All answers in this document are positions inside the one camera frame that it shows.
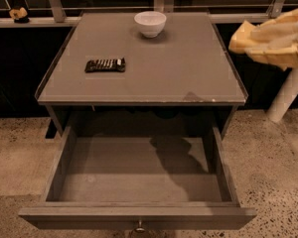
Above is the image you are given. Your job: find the metal drawer knob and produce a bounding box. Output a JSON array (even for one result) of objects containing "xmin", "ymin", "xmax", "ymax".
[{"xmin": 134, "ymin": 219, "xmax": 146, "ymax": 233}]

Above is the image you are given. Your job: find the white diagonal support pole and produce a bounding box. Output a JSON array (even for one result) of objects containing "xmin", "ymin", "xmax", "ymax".
[{"xmin": 266, "ymin": 68, "xmax": 298, "ymax": 123}]

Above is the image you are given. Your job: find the yellow sponge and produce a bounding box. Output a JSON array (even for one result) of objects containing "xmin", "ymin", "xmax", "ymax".
[{"xmin": 228, "ymin": 21, "xmax": 258, "ymax": 55}]

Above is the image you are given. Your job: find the grey cabinet with glass top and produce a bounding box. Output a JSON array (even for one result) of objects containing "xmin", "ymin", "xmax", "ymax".
[{"xmin": 36, "ymin": 12, "xmax": 247, "ymax": 131}]

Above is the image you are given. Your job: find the open grey top drawer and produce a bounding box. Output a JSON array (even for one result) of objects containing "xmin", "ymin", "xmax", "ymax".
[{"xmin": 19, "ymin": 126, "xmax": 256, "ymax": 231}]

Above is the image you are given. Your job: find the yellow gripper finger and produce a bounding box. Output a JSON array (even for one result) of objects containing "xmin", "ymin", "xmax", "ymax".
[
  {"xmin": 250, "ymin": 8, "xmax": 298, "ymax": 41},
  {"xmin": 245, "ymin": 44, "xmax": 298, "ymax": 70}
]

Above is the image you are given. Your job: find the small yellow object on ledge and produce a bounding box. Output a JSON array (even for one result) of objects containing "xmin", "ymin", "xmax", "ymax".
[{"xmin": 9, "ymin": 7, "xmax": 29, "ymax": 23}]

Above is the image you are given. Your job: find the white ceramic bowl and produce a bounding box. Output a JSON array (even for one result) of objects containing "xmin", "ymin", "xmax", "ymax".
[{"xmin": 134, "ymin": 11, "xmax": 167, "ymax": 38}]

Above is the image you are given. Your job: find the metal window railing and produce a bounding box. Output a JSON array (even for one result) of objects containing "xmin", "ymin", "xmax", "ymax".
[{"xmin": 0, "ymin": 0, "xmax": 298, "ymax": 29}]

